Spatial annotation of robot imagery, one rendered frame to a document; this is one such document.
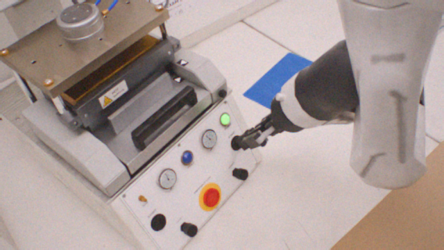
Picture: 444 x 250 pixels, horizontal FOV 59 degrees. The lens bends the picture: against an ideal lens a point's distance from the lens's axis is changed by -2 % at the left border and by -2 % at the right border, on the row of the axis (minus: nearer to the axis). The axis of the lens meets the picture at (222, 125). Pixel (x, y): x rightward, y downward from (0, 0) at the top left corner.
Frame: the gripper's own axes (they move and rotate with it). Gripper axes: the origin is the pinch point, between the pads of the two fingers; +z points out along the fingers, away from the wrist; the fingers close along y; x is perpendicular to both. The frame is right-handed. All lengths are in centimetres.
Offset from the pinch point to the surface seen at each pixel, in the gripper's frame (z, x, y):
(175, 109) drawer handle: -5.8, -14.1, 10.0
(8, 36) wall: 49, -70, 8
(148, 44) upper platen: -4.0, -27.0, 3.8
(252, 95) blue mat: 18.7, -5.3, -20.9
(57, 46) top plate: -3.6, -36.6, 17.3
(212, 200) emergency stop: 6.8, 4.1, 12.4
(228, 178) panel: 7.6, 3.6, 6.0
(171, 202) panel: 4.5, -1.9, 19.5
